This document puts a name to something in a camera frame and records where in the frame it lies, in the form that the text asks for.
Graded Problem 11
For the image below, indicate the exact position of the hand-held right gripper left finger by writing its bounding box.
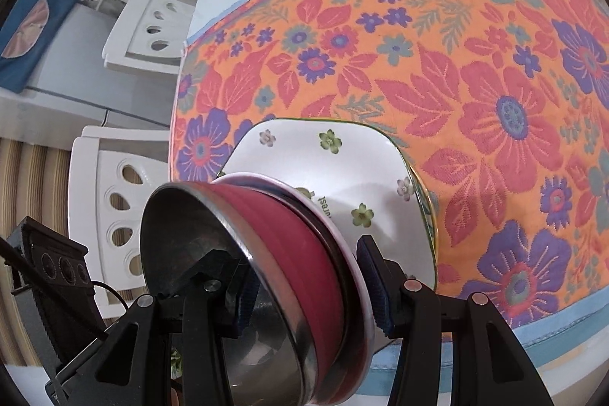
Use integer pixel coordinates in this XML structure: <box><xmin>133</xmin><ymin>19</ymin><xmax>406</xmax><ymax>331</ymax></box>
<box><xmin>92</xmin><ymin>249</ymin><xmax>262</xmax><ymax>406</ymax></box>

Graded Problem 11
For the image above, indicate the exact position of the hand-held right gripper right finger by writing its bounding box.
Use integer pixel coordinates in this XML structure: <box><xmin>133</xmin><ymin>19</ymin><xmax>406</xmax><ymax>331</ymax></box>
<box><xmin>357</xmin><ymin>235</ymin><xmax>555</xmax><ymax>406</ymax></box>

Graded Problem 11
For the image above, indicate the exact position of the red steel-lined bowl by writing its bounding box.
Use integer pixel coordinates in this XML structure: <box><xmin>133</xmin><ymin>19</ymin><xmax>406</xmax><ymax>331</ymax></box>
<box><xmin>139</xmin><ymin>175</ymin><xmax>379</xmax><ymax>406</ymax></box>

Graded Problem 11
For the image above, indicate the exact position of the white floral square plate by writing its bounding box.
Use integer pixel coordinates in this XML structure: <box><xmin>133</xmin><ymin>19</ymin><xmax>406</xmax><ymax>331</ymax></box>
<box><xmin>216</xmin><ymin>118</ymin><xmax>438</xmax><ymax>293</ymax></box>

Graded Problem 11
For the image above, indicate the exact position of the white plastic chair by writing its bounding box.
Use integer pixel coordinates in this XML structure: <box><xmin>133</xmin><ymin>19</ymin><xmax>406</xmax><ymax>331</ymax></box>
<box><xmin>101</xmin><ymin>0</ymin><xmax>201</xmax><ymax>76</ymax></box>
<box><xmin>68</xmin><ymin>125</ymin><xmax>172</xmax><ymax>321</ymax></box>

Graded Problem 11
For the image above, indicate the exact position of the white cabinet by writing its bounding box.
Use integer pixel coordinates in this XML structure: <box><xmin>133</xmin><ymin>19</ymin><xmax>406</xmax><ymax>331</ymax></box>
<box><xmin>0</xmin><ymin>2</ymin><xmax>184</xmax><ymax>133</ymax></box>

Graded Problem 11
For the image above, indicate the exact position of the floral orange tablecloth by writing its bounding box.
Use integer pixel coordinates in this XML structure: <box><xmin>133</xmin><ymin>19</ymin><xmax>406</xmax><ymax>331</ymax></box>
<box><xmin>167</xmin><ymin>0</ymin><xmax>609</xmax><ymax>383</ymax></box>

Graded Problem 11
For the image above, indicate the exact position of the black cable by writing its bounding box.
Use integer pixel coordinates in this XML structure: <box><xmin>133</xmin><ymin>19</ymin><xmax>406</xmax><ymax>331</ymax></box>
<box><xmin>89</xmin><ymin>280</ymin><xmax>131</xmax><ymax>309</ymax></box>

